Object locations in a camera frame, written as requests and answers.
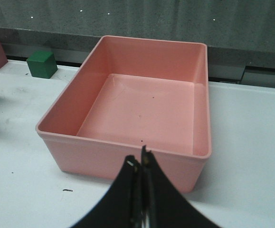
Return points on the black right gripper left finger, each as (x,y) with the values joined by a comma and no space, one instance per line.
(121,206)

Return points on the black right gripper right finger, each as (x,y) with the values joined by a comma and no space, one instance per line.
(163,204)

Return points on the pink plastic bin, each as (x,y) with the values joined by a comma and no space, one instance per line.
(131,92)

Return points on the green cube block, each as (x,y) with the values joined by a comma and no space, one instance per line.
(42,64)

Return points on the dark stone counter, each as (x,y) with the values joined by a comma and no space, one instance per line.
(240,34)

